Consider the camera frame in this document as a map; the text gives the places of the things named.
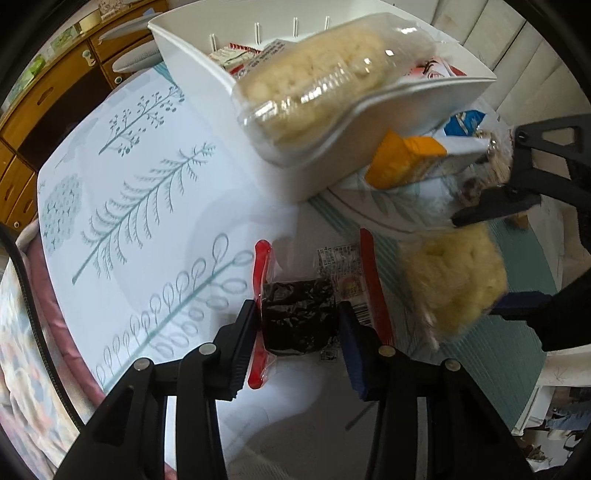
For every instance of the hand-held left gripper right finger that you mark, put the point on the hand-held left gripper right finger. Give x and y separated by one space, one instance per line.
358 360

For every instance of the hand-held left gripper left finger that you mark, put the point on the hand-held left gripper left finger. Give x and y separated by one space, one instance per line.
242 346

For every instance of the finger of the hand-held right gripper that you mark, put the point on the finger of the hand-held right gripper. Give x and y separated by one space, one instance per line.
498 203
521 302

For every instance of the dark cake packet red edges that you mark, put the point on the dark cake packet red edges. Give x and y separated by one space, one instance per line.
298 318

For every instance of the yellow puffed snack pack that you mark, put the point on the yellow puffed snack pack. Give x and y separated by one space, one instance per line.
457 277

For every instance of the red and white snack packet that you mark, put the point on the red and white snack packet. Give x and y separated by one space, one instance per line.
436 69

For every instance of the pale bread roll packet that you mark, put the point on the pale bread roll packet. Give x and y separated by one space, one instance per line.
314 78

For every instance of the white and green snack packet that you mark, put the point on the white and green snack packet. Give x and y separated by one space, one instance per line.
226 55

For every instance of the white plastic bin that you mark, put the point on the white plastic bin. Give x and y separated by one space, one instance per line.
194 50

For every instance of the clear nut snack packet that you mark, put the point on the clear nut snack packet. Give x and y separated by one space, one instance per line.
471 194
496 147

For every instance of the blue foil candy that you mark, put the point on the blue foil candy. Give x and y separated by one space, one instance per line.
464 121

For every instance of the orange and white snack packet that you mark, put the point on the orange and white snack packet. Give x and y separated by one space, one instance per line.
397 161

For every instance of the blue denim cloth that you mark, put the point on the blue denim cloth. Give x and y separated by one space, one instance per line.
565 413

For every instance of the tree print tablecloth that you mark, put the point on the tree print tablecloth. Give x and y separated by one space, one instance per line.
138 184

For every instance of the pink bed sheet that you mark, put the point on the pink bed sheet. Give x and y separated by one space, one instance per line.
51 286

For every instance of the pastel patterned blanket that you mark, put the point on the pastel patterned blanket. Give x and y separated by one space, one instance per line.
23 346

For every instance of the wooden desk with drawers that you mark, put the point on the wooden desk with drawers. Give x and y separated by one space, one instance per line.
46 101

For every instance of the green packets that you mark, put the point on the green packets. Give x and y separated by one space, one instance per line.
57 44

